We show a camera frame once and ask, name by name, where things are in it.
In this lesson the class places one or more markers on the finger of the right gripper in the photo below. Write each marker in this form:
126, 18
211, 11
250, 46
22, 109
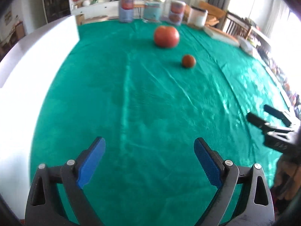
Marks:
284, 116
265, 126

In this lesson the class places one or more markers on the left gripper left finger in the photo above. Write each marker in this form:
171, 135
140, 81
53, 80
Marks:
44, 204

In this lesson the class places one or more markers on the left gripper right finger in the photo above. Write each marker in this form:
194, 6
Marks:
254, 205

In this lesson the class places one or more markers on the hidden small tangerine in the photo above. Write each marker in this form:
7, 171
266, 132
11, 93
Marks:
188, 61

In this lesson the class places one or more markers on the large red tomato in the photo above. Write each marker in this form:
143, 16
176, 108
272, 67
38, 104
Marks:
166, 36

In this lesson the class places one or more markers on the right hand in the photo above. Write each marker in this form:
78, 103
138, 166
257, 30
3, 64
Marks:
287, 178

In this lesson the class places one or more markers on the white plastic bag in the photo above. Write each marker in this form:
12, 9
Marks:
245, 45

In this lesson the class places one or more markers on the flat white box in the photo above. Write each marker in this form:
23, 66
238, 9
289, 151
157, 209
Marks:
219, 35

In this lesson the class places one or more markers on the wooden chair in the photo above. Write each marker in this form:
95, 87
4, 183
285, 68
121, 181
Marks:
236, 26

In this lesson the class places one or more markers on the green satin tablecloth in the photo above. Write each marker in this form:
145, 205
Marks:
116, 83

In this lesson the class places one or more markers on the clear container white contents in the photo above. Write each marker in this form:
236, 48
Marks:
197, 17

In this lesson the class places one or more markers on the white foam box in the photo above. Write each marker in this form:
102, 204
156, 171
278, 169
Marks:
27, 72

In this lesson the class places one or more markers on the right blue-red tin can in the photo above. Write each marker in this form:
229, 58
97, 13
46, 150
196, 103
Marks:
176, 12

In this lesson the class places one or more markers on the blue-red tin can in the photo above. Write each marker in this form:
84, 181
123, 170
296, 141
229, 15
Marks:
176, 12
126, 9

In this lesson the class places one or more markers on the clear plastic jar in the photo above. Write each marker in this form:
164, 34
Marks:
152, 10

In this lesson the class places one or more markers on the left blue-red tin can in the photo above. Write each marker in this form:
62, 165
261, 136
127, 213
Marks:
126, 9

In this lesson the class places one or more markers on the cardboard box on floor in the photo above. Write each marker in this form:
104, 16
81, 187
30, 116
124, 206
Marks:
79, 19

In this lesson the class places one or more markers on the white tv cabinet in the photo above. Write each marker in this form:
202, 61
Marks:
108, 11

